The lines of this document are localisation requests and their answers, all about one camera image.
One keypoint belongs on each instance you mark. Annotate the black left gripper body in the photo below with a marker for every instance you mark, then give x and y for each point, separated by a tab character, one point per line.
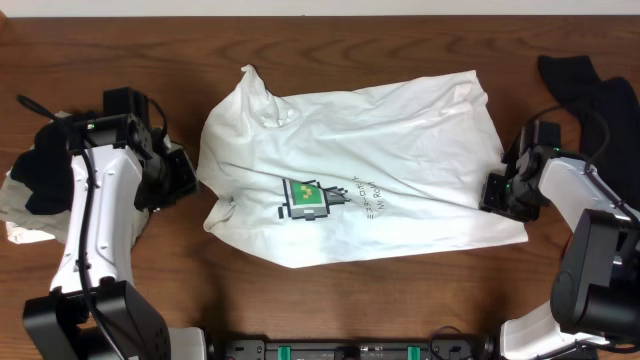
185	170

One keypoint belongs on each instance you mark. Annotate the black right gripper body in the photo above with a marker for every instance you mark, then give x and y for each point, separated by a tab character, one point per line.
495	195

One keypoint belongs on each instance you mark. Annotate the white printed t-shirt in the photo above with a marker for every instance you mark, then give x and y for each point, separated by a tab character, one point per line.
384	171

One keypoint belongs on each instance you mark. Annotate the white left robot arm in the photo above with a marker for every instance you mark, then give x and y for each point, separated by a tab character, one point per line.
123	170

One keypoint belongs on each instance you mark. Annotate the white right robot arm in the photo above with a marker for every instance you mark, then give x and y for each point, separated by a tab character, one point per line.
594	301

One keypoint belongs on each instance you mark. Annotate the folded black garment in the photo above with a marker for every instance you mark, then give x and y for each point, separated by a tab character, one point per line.
46	171

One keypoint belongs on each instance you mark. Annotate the black garment at right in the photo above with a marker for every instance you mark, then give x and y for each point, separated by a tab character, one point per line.
608	113

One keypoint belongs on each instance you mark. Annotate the folded beige garment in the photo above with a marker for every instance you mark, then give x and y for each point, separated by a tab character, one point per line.
37	191

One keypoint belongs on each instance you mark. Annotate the folded white garment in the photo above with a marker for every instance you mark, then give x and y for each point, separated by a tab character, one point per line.
22	225

